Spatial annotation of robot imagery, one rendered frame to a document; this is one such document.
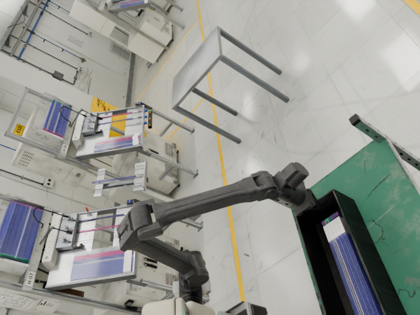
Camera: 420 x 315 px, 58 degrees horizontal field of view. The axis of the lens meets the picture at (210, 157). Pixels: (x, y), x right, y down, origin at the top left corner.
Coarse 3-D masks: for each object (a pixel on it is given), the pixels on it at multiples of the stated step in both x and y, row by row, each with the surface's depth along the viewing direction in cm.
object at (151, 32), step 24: (96, 0) 647; (120, 0) 670; (144, 0) 658; (168, 0) 716; (96, 24) 666; (120, 24) 737; (144, 24) 673; (168, 24) 723; (144, 48) 705; (168, 48) 706
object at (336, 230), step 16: (336, 224) 125; (336, 240) 123; (352, 240) 121; (336, 256) 120; (352, 256) 116; (352, 272) 114; (352, 288) 112; (368, 288) 108; (352, 304) 110; (368, 304) 106
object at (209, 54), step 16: (224, 32) 335; (208, 48) 329; (240, 48) 347; (192, 64) 345; (208, 64) 315; (272, 64) 365; (176, 80) 364; (192, 80) 330; (256, 80) 324; (176, 96) 347; (208, 96) 390
